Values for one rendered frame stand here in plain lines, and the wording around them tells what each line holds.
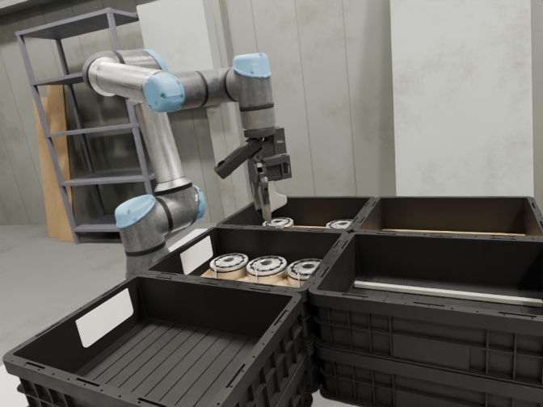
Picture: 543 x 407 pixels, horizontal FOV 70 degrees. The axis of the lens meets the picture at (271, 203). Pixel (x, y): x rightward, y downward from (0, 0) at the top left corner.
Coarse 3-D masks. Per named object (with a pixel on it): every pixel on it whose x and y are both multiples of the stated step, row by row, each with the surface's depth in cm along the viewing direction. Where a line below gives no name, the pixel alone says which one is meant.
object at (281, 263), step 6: (258, 258) 102; (276, 258) 101; (282, 258) 100; (252, 264) 99; (276, 264) 97; (282, 264) 96; (252, 270) 95; (258, 270) 96; (264, 270) 95; (270, 270) 95; (276, 270) 94
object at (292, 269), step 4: (300, 260) 97; (304, 260) 97; (308, 260) 97; (312, 260) 97; (316, 260) 96; (320, 260) 96; (292, 264) 96; (296, 264) 96; (288, 268) 94; (292, 268) 94; (296, 268) 93; (288, 272) 92; (292, 272) 91; (296, 272) 91; (300, 272) 91; (304, 272) 90; (308, 272) 90; (292, 276) 90; (296, 276) 89; (300, 276) 89; (304, 276) 89; (308, 276) 88
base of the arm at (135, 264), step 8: (152, 248) 109; (160, 248) 111; (128, 256) 110; (136, 256) 109; (144, 256) 109; (152, 256) 110; (160, 256) 111; (128, 264) 111; (136, 264) 109; (144, 264) 109; (128, 272) 111; (136, 272) 109
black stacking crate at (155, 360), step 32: (128, 288) 82; (160, 288) 82; (192, 288) 78; (128, 320) 82; (160, 320) 85; (192, 320) 80; (224, 320) 76; (256, 320) 73; (32, 352) 64; (64, 352) 69; (96, 352) 75; (128, 352) 75; (160, 352) 74; (192, 352) 72; (224, 352) 71; (288, 352) 65; (32, 384) 60; (128, 384) 66; (160, 384) 65; (192, 384) 64; (224, 384) 63; (256, 384) 55
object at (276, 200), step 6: (270, 186) 86; (270, 192) 87; (276, 192) 87; (270, 198) 87; (276, 198) 87; (282, 198) 88; (270, 204) 86; (276, 204) 87; (282, 204) 88; (264, 210) 86; (270, 210) 87; (264, 216) 88; (270, 216) 87; (270, 222) 89
